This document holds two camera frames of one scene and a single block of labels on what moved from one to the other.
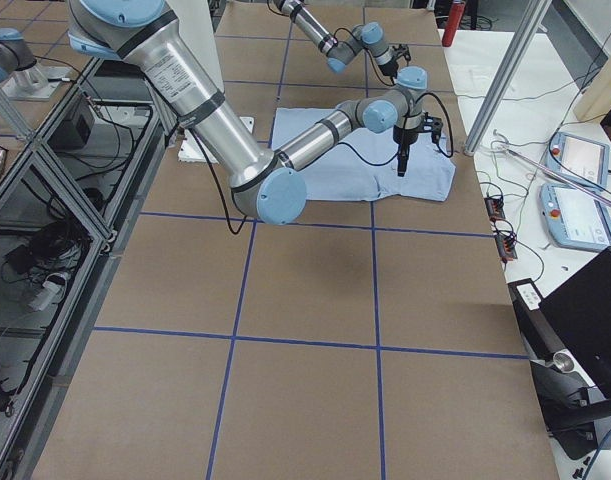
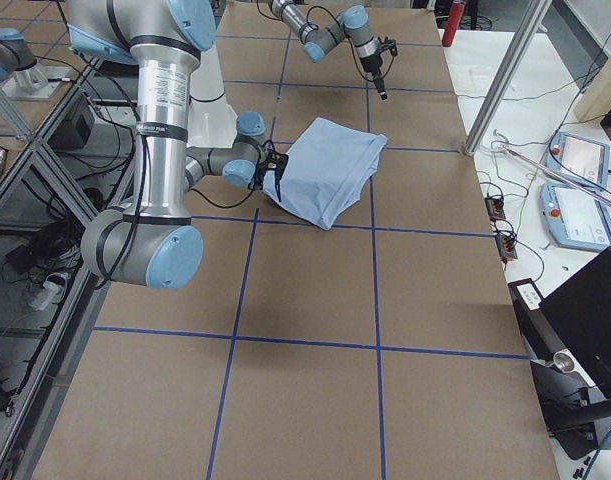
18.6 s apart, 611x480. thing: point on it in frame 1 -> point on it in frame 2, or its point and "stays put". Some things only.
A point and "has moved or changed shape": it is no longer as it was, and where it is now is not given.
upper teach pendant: [584, 160] stays put
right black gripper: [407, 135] -> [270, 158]
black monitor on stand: [576, 345] stays put
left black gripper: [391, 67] -> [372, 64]
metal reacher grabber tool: [500, 144] stays put
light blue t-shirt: [368, 162] has moved or changed shape
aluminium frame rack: [56, 222] stays put
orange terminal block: [506, 242] stays put
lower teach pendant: [576, 219] stays put
